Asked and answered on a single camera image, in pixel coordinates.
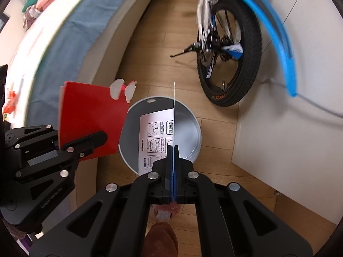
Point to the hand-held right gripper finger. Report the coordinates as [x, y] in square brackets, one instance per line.
[175, 190]
[169, 176]

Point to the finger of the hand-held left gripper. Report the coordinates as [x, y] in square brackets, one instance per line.
[45, 139]
[85, 143]

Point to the red paper packet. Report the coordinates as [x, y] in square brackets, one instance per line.
[88, 107]

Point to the white printed instruction sheet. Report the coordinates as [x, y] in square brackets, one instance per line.
[152, 139]

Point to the white round bin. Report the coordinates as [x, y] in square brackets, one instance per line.
[187, 128]

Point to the pink slipper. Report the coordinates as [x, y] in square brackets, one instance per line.
[174, 208]

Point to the person's leg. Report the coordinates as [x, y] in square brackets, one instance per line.
[160, 238]

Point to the bed with blue sheet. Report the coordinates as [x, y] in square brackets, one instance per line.
[69, 37]

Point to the white and blue bicycle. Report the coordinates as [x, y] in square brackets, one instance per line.
[230, 91]

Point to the white wardrobe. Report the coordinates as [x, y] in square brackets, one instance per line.
[281, 144]

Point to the green cloth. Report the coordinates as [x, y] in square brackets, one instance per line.
[30, 2]

